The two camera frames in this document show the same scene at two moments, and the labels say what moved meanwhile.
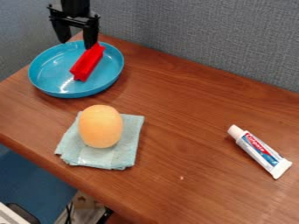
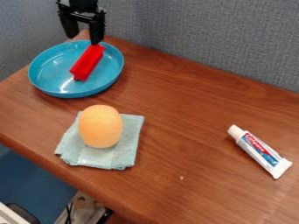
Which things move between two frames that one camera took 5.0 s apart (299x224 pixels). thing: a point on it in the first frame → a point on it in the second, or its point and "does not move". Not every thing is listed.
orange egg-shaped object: [100, 126] does not move
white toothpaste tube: [273, 164] does not move
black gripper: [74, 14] → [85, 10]
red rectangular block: [86, 61] does not move
